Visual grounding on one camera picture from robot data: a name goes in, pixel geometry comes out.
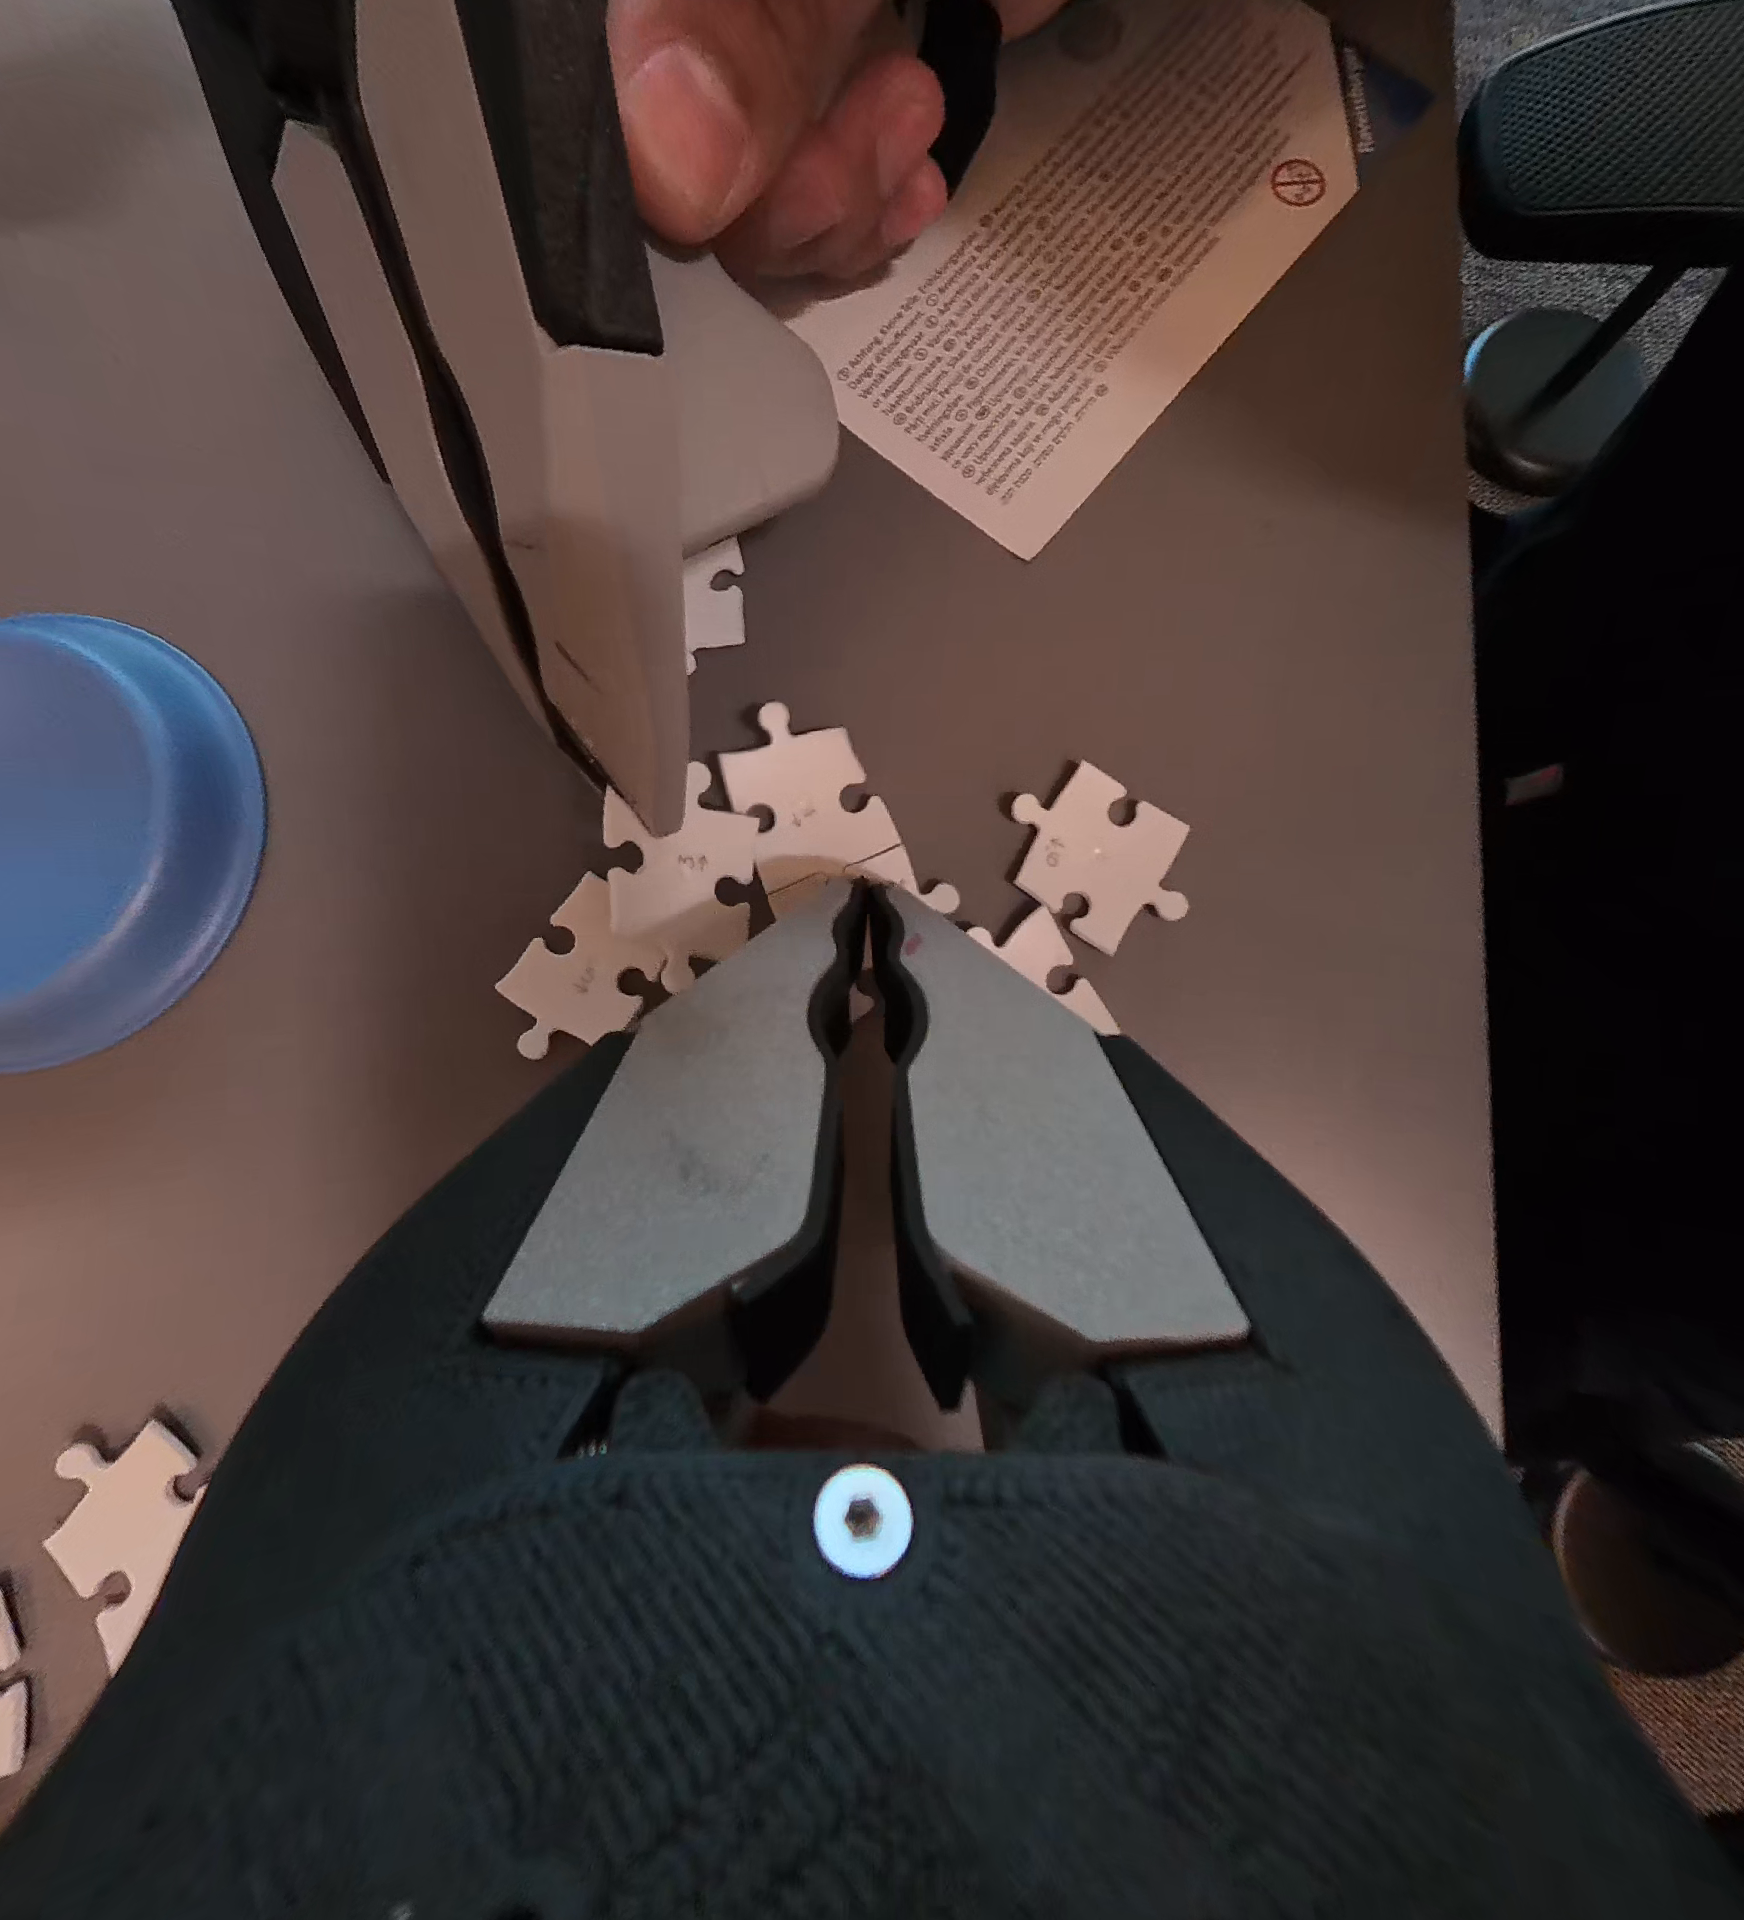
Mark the black mesh office chair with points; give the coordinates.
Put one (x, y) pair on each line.
(1639, 121)

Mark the scatter of white puzzle pieces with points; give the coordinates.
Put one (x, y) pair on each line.
(1098, 856)

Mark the joined white puzzle piece cluster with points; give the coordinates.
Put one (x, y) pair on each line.
(798, 779)

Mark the person's right hand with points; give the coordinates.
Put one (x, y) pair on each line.
(782, 151)

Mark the chair base with caster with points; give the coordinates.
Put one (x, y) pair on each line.
(1652, 1576)

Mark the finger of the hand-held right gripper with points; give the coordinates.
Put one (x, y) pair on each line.
(618, 601)
(341, 347)

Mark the white printed instruction leaflet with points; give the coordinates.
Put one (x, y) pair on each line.
(1112, 299)

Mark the blue round plastic stand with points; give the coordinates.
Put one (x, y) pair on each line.
(64, 841)

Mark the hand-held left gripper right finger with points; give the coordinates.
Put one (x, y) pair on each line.
(1051, 1185)

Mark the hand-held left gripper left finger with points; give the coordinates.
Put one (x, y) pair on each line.
(678, 1170)

